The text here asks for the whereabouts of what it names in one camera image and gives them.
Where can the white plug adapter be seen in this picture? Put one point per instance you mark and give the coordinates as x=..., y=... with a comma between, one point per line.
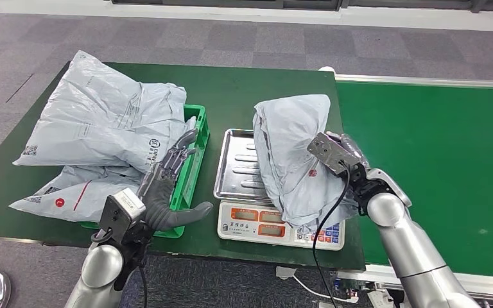
x=285, y=272

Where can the large grey express parcel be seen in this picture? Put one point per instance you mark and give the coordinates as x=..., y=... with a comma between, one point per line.
x=93, y=119

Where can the crumpled grey plastic parcel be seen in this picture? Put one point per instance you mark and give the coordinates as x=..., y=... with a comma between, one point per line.
x=190, y=124

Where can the green plastic crate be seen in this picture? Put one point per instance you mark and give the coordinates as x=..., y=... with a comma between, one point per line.
x=202, y=119

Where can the worn right wrist camera box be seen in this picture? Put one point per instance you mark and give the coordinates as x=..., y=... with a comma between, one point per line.
x=329, y=153

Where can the grey parcel with red spot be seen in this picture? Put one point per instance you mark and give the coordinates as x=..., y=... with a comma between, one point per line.
x=289, y=140

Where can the white scale with steel tray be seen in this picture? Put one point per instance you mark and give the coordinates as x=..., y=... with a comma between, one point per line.
x=238, y=170

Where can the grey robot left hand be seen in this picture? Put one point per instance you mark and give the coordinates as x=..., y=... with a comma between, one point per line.
x=161, y=195

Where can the white power strip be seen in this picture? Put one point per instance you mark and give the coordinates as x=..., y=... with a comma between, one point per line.
x=378, y=297

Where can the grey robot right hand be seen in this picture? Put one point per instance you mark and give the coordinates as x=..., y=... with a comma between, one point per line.
x=353, y=151

